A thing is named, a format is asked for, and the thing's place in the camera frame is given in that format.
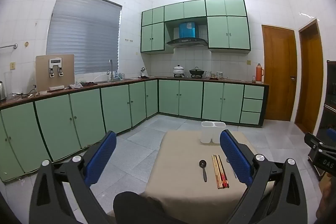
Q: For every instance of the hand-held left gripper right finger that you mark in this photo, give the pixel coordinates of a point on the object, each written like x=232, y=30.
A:
x=235, y=158

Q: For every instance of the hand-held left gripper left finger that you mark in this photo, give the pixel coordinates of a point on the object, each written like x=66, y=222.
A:
x=102, y=158

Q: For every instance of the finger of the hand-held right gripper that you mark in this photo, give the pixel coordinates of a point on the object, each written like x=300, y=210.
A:
x=313, y=141

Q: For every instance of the bundle of wooden chopsticks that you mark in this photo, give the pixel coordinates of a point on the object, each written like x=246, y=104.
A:
x=219, y=174

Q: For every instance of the white utensil holder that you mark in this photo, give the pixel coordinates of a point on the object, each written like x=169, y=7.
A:
x=207, y=134

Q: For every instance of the person's right hand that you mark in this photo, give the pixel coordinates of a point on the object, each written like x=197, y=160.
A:
x=328, y=195

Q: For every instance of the black spoon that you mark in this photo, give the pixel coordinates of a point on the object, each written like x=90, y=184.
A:
x=202, y=163

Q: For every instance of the green kitchen base cabinets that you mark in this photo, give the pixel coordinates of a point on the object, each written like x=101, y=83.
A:
x=86, y=113

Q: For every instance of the beige tablecloth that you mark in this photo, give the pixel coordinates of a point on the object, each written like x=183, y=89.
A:
x=183, y=161

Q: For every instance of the dark cabinet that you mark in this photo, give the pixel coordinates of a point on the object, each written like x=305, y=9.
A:
x=330, y=87

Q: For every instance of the person's dark trouser leg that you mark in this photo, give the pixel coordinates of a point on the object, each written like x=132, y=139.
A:
x=136, y=208

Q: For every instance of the wooden door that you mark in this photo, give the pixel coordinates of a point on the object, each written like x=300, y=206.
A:
x=278, y=69
x=311, y=77

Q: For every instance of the dark cloth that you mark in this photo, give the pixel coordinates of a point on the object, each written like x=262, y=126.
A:
x=90, y=83

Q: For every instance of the light crumpled cloth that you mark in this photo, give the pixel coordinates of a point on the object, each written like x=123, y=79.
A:
x=74, y=85

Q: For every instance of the white power strip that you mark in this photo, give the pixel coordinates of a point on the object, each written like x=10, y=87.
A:
x=56, y=87

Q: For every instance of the bottles beside sink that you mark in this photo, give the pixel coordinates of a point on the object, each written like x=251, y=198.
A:
x=119, y=75

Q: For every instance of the orange thermos flask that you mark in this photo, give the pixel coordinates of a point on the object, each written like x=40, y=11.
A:
x=259, y=74

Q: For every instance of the metal faucet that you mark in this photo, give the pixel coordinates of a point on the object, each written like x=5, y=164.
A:
x=111, y=66

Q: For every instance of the black wok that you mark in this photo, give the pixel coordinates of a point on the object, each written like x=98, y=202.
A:
x=197, y=71

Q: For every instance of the gas stove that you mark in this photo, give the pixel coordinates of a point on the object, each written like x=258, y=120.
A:
x=187, y=76

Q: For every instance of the cardboard panel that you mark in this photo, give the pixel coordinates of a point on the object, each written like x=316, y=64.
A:
x=42, y=74

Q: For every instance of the white cooking pot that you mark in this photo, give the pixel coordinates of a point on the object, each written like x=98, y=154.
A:
x=179, y=70

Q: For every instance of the clear plastic jug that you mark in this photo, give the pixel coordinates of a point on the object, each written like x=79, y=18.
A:
x=8, y=82

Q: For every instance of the electric kettle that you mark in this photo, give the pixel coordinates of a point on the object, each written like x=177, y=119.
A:
x=2, y=90

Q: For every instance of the range hood with blue chimney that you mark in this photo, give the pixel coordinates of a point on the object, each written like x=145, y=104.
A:
x=187, y=41

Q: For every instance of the grey window blind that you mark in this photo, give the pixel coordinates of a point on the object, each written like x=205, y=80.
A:
x=84, y=29

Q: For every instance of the metal towel bar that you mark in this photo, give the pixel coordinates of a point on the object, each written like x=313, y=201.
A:
x=9, y=46

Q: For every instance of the green wall cabinets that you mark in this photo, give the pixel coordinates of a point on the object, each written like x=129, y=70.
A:
x=228, y=32

